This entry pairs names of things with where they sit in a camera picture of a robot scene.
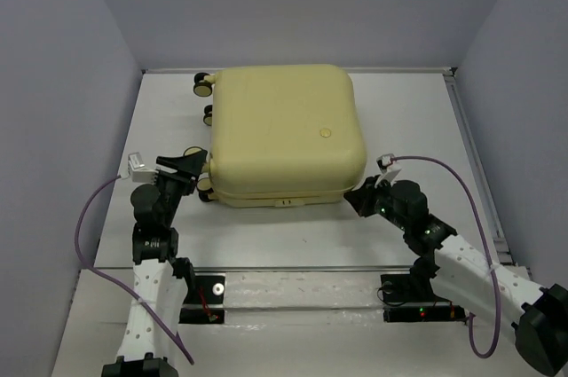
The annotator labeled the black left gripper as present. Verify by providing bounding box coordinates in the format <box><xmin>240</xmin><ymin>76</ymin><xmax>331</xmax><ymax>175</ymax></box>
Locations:
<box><xmin>152</xmin><ymin>151</ymin><xmax>209</xmax><ymax>226</ymax></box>

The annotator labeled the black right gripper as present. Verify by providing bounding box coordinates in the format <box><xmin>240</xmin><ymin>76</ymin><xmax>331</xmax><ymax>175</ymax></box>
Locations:
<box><xmin>341</xmin><ymin>175</ymin><xmax>409</xmax><ymax>232</ymax></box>

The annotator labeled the yellow hard-shell suitcase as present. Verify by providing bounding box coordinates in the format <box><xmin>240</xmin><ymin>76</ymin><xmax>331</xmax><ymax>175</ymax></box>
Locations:
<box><xmin>193</xmin><ymin>64</ymin><xmax>367</xmax><ymax>208</ymax></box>

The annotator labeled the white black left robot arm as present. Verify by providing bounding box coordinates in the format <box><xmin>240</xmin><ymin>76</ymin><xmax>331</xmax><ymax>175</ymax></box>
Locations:
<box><xmin>101</xmin><ymin>147</ymin><xmax>208</xmax><ymax>376</ymax></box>

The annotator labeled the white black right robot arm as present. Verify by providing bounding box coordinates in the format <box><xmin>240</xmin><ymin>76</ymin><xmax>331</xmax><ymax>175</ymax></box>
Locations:
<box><xmin>344</xmin><ymin>177</ymin><xmax>567</xmax><ymax>376</ymax></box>

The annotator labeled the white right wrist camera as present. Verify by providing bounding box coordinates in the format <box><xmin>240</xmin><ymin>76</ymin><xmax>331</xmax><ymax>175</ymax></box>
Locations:
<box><xmin>375</xmin><ymin>153</ymin><xmax>401</xmax><ymax>187</ymax></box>

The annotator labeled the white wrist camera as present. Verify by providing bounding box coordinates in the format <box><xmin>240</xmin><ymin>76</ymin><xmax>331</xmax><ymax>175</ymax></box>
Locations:
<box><xmin>375</xmin><ymin>153</ymin><xmax>401</xmax><ymax>187</ymax></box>
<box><xmin>127</xmin><ymin>153</ymin><xmax>155</xmax><ymax>184</ymax></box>

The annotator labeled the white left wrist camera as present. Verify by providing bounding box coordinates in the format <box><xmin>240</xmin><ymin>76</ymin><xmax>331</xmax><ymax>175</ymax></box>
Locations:
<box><xmin>127</xmin><ymin>153</ymin><xmax>155</xmax><ymax>184</ymax></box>

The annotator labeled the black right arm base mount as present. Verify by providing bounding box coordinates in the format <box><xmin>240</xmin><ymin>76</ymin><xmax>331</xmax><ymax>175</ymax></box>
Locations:
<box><xmin>376</xmin><ymin>257</ymin><xmax>468</xmax><ymax>324</ymax></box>

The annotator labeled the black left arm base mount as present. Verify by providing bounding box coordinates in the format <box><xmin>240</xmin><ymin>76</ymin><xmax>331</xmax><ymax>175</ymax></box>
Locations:
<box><xmin>179</xmin><ymin>273</ymin><xmax>225</xmax><ymax>325</ymax></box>

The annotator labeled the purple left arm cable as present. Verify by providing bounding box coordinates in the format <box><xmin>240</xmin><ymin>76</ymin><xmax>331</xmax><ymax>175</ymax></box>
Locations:
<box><xmin>75</xmin><ymin>175</ymin><xmax>196</xmax><ymax>365</ymax></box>

